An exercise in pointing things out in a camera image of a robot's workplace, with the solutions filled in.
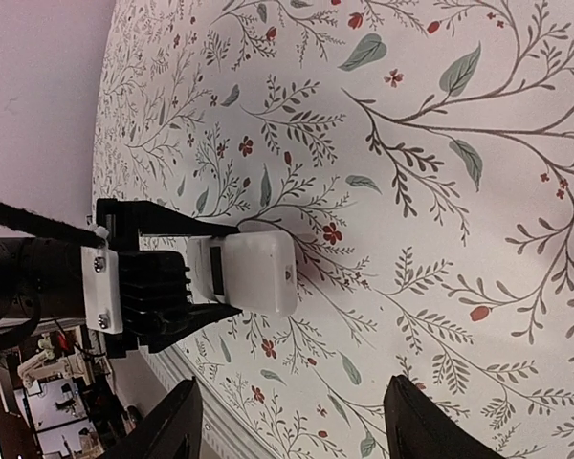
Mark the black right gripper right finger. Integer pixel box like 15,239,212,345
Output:
384,375,501,459

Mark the white and red remote control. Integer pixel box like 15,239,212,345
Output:
186,230,298,317

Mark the floral patterned table mat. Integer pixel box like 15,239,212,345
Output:
93,1,574,458

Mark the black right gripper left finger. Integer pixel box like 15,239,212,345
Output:
102,378,203,459

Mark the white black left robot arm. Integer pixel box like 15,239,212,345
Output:
0,198,239,359

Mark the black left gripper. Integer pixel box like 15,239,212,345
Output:
95,198,242,359

